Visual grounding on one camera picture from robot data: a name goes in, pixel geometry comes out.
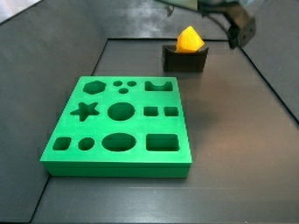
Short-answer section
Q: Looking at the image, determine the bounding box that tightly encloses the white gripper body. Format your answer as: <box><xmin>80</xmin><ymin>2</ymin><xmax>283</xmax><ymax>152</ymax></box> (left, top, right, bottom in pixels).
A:
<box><xmin>228</xmin><ymin>11</ymin><xmax>256</xmax><ymax>49</ymax></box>

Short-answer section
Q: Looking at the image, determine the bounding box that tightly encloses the yellow three prong object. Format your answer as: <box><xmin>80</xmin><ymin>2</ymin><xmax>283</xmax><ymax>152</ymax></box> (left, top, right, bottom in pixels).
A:
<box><xmin>176</xmin><ymin>26</ymin><xmax>204</xmax><ymax>53</ymax></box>

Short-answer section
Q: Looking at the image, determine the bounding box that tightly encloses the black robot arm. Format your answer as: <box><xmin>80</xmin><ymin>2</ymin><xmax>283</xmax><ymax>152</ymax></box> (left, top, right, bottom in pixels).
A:
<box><xmin>156</xmin><ymin>0</ymin><xmax>258</xmax><ymax>49</ymax></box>

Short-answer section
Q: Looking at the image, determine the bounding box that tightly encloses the black curved fixture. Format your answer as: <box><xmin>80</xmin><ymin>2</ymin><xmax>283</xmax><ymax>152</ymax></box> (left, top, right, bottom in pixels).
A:
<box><xmin>163</xmin><ymin>45</ymin><xmax>210</xmax><ymax>73</ymax></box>

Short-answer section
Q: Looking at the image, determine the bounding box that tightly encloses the green shape sorter block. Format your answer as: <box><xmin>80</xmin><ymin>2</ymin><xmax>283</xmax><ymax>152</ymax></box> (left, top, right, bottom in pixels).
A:
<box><xmin>40</xmin><ymin>76</ymin><xmax>192</xmax><ymax>178</ymax></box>

